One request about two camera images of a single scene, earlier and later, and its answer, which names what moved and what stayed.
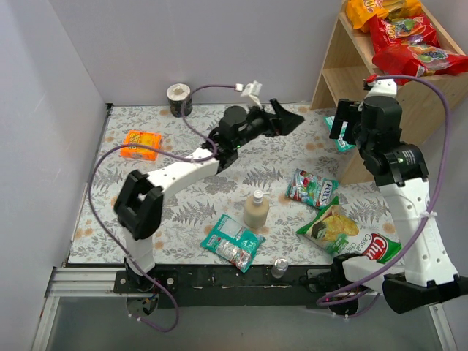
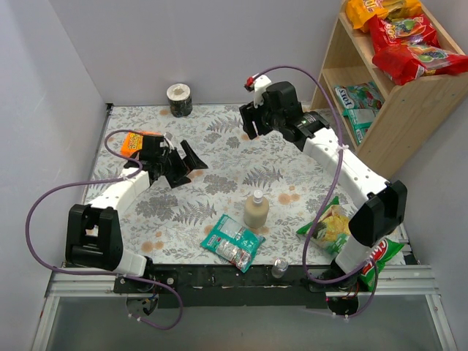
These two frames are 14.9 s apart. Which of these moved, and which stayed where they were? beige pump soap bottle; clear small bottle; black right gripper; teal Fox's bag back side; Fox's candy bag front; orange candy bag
Moved: black right gripper; Fox's candy bag front; teal Fox's bag back side
Stayed: beige pump soap bottle; clear small bottle; orange candy bag
